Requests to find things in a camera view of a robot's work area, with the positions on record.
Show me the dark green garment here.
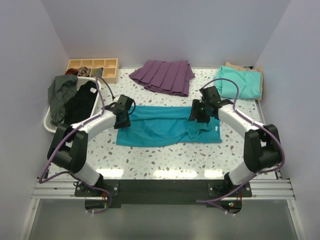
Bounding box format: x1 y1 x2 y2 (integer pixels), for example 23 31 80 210
47 74 78 126

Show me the black garment in basket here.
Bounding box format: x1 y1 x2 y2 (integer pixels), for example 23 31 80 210
64 81 98 125

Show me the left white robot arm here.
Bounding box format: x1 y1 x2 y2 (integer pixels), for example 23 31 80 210
47 94 136 196

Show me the mint green folded shirt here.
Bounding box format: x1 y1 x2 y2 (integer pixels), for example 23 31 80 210
214 66 262 100

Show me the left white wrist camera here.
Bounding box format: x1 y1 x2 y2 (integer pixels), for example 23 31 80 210
113 94 121 102

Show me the purple pleated skirt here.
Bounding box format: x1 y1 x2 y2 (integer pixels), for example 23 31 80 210
129 60 195 97

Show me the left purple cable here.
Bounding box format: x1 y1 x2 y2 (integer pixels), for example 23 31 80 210
38 76 116 185

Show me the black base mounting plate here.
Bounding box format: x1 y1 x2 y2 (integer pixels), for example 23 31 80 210
74 178 252 210

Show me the dark grey fabric roll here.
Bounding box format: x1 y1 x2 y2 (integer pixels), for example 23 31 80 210
90 67 104 78

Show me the wooden compartment organizer box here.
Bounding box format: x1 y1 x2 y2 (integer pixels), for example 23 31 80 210
65 58 119 84

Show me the teal t shirt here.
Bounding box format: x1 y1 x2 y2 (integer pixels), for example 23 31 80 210
116 105 222 147

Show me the aluminium frame rail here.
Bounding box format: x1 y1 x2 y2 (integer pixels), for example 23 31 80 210
31 179 296 200

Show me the tan folded cloth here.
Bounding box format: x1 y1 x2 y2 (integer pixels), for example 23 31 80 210
225 61 263 100

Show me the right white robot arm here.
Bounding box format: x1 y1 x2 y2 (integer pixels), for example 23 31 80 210
189 86 285 197

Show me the patterned brown fabric roll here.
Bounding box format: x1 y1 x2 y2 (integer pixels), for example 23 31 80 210
77 66 91 77

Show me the white laundry basket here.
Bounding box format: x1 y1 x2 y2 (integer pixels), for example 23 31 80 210
43 76 101 133

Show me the red black fabric roll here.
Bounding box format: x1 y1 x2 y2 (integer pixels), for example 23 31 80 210
65 68 78 76

